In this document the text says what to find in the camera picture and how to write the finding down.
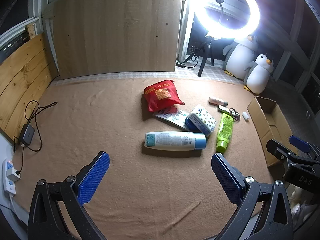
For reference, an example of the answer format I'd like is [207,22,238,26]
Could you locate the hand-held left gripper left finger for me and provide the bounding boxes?
[27,151,111,240]

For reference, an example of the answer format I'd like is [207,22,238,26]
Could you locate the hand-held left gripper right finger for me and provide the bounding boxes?
[211,153,294,240]

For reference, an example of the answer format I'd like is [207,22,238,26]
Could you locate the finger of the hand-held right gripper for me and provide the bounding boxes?
[289,135,312,153]
[266,139,294,165]

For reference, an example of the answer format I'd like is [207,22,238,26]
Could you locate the cardboard box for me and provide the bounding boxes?
[247,96,299,168]

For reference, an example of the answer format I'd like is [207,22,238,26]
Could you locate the green tube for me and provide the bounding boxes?
[216,112,234,153]

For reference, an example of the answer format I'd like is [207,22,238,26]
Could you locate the purple charging cable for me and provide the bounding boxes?
[229,107,241,121]

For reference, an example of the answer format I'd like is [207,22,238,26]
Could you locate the patterned tissue pack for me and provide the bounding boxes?
[185,104,217,137]

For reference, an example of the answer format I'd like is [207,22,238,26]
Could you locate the white bottle with blue cap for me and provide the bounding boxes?
[145,131,207,151]

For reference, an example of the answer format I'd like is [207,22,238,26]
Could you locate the small pink bottle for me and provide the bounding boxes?
[208,97,229,107]

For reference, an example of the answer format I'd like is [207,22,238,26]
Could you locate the blue and white leaflet packet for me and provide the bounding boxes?
[153,106,191,130]

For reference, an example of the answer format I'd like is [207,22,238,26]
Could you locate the red zip pouch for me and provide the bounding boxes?
[143,79,185,113]

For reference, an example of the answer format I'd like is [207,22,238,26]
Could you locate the white cloth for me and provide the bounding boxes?
[289,184,320,233]

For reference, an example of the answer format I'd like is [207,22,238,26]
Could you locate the tan blanket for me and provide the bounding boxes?
[11,77,275,240]

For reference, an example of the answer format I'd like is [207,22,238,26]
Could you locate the small penguin plush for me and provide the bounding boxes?
[244,54,274,95]

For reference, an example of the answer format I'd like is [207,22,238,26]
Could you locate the grey power adapter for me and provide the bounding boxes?
[19,124,36,145]

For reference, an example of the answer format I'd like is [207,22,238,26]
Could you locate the white power strip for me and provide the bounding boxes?
[2,159,22,197]

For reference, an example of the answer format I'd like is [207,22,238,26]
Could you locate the checkered mat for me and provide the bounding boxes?
[51,65,250,87]

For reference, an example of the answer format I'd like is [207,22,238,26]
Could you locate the large penguin plush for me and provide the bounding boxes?
[222,34,260,82]

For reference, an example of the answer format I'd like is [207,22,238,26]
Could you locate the pine plank panel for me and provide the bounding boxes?
[0,32,60,133]

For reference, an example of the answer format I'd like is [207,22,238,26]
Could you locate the light wooden board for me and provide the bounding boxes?
[51,0,184,80]

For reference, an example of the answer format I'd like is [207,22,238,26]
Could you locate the black power adapter with cable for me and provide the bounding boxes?
[14,101,58,175]

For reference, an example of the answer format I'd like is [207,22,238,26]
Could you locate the ring light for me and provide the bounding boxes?
[191,0,261,40]

